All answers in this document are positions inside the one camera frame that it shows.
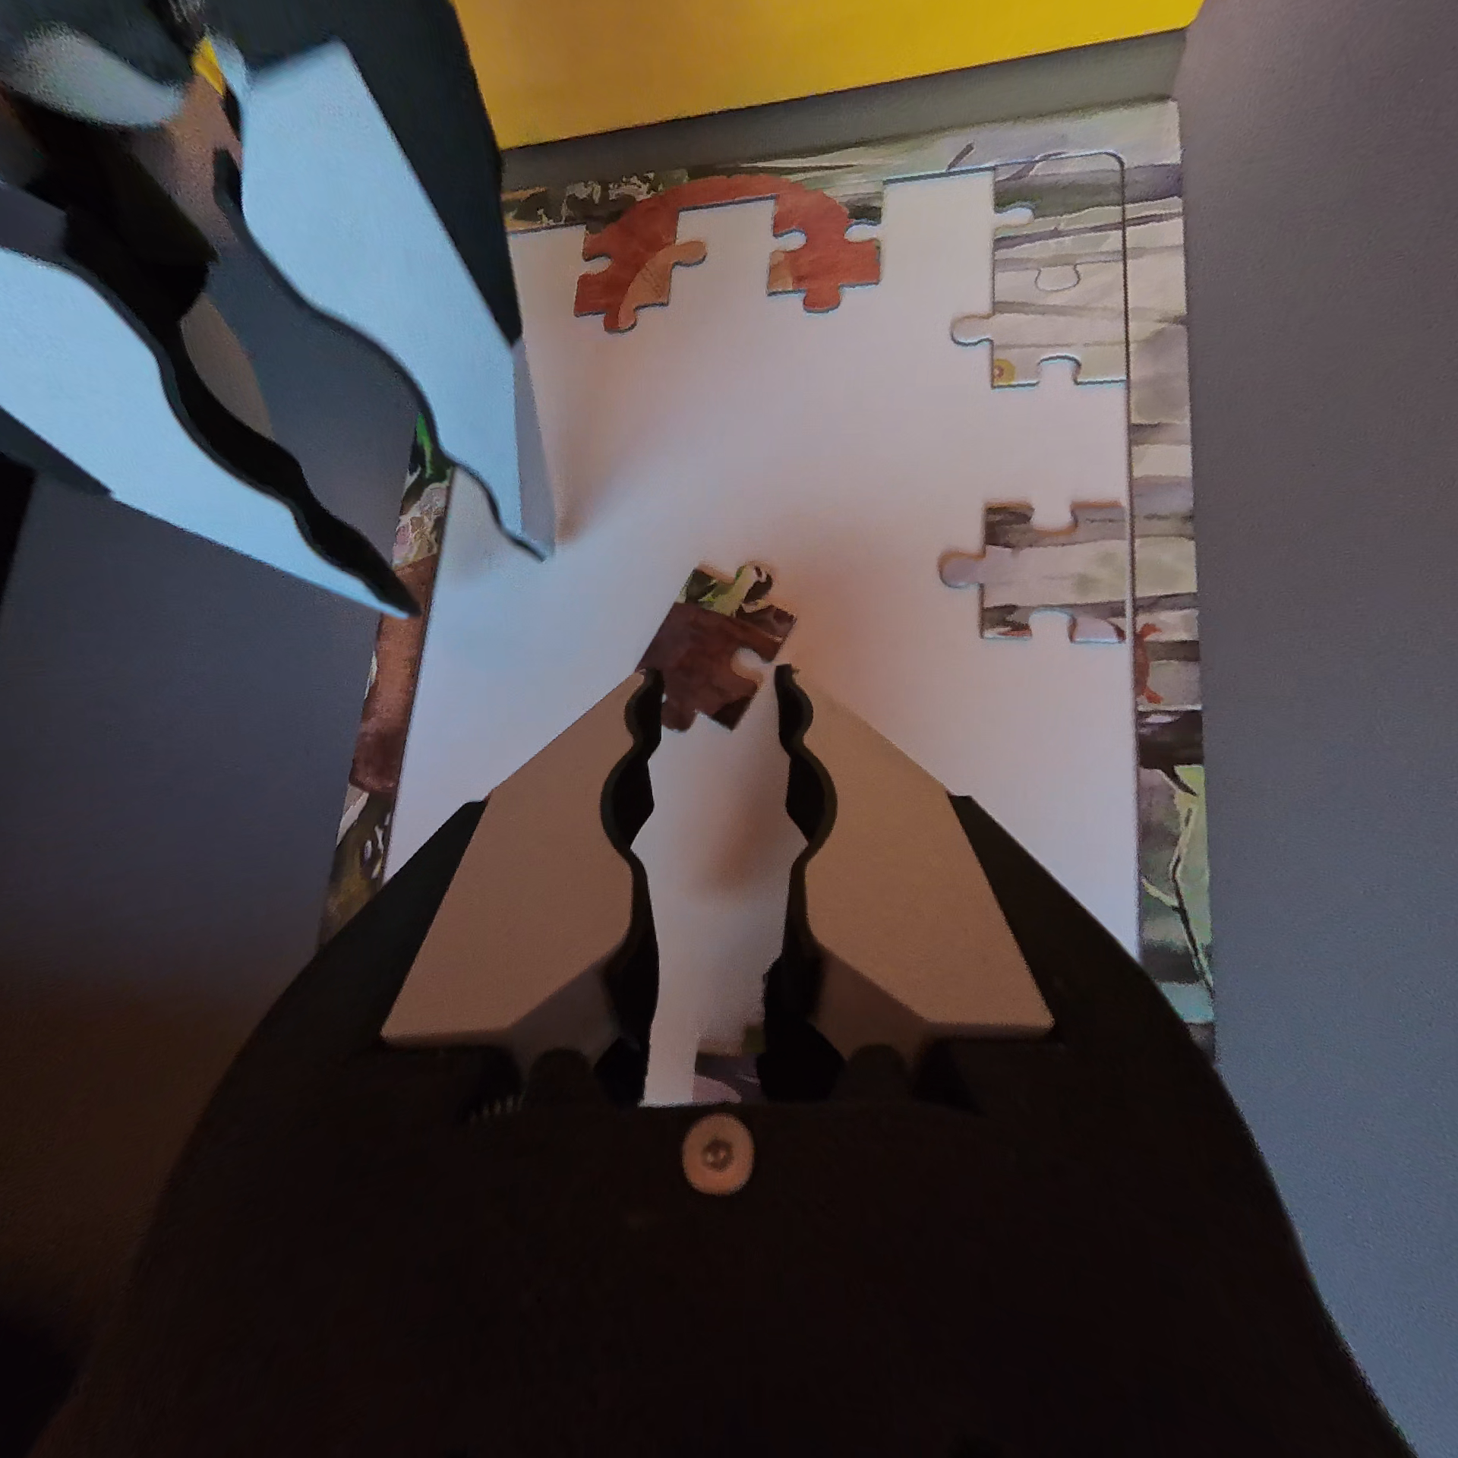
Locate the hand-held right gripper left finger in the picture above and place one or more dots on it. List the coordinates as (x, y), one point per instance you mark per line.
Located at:
(536, 911)

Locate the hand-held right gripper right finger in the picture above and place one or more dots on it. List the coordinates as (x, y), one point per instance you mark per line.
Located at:
(912, 911)

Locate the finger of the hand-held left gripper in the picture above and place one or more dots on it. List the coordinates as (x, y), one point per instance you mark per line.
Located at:
(388, 250)
(103, 387)

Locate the brown green puzzle piece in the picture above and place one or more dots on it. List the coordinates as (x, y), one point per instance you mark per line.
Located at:
(707, 672)

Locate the yellow plastic bin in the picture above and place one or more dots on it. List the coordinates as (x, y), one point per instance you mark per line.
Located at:
(798, 57)

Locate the jigsaw puzzle board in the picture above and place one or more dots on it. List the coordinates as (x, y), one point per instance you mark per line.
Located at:
(798, 455)

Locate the red tan puzzle piece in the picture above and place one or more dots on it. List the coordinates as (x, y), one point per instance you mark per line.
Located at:
(633, 262)

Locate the grey white puzzle piece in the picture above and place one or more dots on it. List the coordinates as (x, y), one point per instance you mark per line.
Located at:
(1072, 215)
(1049, 580)
(1060, 342)

